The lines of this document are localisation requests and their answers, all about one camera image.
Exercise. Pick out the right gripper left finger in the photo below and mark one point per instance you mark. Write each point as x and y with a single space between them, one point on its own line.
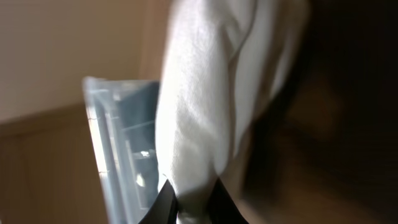
165 208

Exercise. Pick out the white printed t-shirt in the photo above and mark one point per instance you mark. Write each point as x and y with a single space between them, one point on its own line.
224 63

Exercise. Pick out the clear plastic storage bin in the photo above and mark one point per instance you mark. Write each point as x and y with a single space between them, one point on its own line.
121 116

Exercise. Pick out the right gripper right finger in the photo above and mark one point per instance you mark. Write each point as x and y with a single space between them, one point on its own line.
221 207

